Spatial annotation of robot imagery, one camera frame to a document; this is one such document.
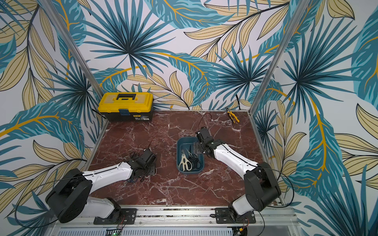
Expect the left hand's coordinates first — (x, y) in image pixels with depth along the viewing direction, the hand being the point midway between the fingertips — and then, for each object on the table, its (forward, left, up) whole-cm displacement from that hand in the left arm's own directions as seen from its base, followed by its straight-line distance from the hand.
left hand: (151, 170), depth 89 cm
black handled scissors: (+8, -25, +2) cm, 27 cm away
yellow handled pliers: (+44, -56, +1) cm, 72 cm away
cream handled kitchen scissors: (+4, -20, +2) cm, 21 cm away
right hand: (+12, -30, +10) cm, 34 cm away
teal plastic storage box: (+18, -18, +3) cm, 26 cm away
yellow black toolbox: (+39, +21, +15) cm, 47 cm away
